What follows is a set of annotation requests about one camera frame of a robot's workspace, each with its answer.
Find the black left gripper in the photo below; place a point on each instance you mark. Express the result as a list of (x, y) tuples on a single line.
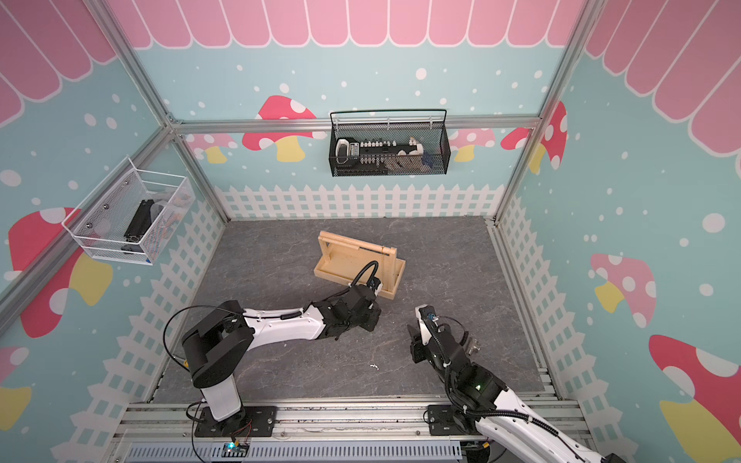
[(374, 313)]

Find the wooden jewelry display stand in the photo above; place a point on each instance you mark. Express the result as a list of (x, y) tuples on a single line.
[(343, 257)]

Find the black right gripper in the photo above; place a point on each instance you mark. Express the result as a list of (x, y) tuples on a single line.
[(416, 347)]

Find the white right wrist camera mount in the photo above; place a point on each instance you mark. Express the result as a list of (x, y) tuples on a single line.
[(427, 319)]

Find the black wire mesh basket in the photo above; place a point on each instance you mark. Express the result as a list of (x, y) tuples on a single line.
[(389, 142)]

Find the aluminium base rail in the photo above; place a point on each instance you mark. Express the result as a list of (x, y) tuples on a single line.
[(358, 426)]

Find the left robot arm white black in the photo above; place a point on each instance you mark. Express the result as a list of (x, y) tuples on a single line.
[(214, 347)]

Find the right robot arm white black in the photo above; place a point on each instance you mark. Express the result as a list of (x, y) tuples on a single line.
[(483, 403)]

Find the white wire basket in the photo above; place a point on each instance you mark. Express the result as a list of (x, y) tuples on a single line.
[(131, 216)]

